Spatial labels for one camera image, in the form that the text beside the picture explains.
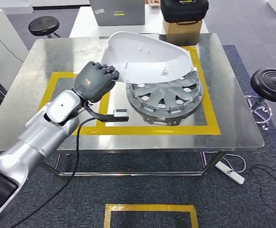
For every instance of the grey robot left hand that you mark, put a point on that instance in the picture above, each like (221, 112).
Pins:
(93, 81)

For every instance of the white curved plastic part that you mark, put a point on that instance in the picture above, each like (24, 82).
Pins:
(147, 59)

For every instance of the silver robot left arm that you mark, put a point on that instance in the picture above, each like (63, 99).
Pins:
(33, 138)

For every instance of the stainless steel workbench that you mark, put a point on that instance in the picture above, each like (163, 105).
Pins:
(235, 110)

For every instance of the white table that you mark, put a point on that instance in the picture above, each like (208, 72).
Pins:
(83, 25)

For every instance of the grey equipment box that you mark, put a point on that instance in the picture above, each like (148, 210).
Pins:
(118, 14)

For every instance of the black round stool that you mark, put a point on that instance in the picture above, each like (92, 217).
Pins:
(270, 83)
(44, 25)

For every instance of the grey wheel hubcap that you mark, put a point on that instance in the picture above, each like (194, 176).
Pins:
(166, 97)

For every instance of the white desk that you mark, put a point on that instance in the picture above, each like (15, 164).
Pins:
(0, 56)

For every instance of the brown cardboard box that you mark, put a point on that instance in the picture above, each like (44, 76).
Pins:
(182, 27)

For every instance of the black carrying case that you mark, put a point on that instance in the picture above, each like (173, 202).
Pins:
(184, 11)

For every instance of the yellow floor tape square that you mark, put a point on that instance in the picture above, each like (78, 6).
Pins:
(149, 207)

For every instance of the white power strip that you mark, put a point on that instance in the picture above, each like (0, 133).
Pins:
(230, 172)

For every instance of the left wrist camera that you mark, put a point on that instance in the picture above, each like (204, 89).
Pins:
(121, 114)

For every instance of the yellow tape frame on workbench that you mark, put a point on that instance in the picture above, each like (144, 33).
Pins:
(152, 130)

